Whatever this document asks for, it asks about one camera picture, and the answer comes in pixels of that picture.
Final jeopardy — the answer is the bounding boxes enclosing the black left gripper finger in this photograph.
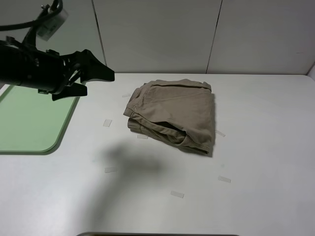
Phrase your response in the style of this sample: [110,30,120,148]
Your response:
[75,50,115,83]
[52,83,88,101]

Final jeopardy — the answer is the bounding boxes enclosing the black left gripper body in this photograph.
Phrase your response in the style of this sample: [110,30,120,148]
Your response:
[36,50,80,94]

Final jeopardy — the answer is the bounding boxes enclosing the khaki shorts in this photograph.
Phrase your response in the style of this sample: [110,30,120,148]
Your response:
[124,79,216,155]

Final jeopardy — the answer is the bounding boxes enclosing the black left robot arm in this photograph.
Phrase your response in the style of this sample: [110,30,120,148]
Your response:
[0,45,115,101]

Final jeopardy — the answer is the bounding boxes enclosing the green plastic tray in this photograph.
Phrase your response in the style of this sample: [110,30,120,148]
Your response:
[0,86,79,154]

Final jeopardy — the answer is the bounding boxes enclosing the clear tape piece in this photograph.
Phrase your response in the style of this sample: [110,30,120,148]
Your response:
[103,119,112,127]
[104,167,117,173]
[170,191,184,198]
[218,176,231,183]
[137,134,148,139]
[216,130,225,137]

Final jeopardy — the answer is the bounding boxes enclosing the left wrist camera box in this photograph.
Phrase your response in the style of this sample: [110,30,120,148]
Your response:
[36,9,68,41]

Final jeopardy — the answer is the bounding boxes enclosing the black left camera cable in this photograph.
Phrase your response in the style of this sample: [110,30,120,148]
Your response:
[0,0,63,47]

